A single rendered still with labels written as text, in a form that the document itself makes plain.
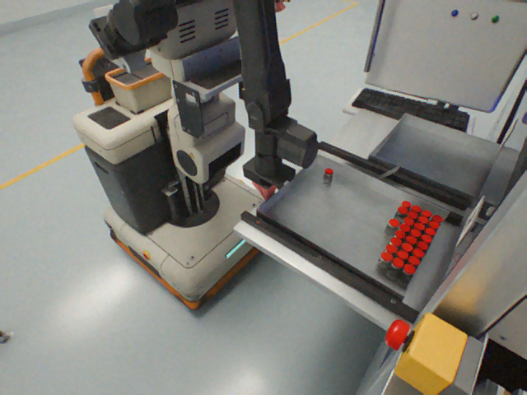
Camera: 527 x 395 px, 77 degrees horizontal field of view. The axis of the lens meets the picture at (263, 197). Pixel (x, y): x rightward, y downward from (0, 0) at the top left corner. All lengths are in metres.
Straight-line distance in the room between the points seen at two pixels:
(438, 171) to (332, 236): 0.38
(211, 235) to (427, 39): 1.14
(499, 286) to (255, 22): 0.47
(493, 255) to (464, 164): 0.63
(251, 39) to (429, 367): 0.51
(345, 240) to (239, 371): 0.92
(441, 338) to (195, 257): 1.11
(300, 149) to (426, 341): 0.35
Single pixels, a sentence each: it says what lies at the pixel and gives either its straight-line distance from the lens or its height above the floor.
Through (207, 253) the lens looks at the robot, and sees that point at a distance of 1.46.
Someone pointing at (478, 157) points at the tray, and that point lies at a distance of 1.10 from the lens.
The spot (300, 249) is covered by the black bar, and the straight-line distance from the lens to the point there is 0.69.
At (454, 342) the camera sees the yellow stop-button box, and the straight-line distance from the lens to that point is 0.51.
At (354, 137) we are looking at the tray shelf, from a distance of 1.04.
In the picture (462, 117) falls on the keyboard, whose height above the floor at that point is 0.83.
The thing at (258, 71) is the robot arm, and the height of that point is 1.22.
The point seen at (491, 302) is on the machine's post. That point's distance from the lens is 0.50.
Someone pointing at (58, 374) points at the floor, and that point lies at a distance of 1.73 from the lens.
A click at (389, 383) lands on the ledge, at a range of 0.63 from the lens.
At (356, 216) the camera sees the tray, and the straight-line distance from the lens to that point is 0.79.
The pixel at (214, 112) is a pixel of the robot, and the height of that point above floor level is 0.89.
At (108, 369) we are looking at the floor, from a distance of 1.65.
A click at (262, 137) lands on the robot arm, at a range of 0.63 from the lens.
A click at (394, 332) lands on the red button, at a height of 1.01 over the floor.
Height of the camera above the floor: 1.45
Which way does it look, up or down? 45 degrees down
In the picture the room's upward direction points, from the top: straight up
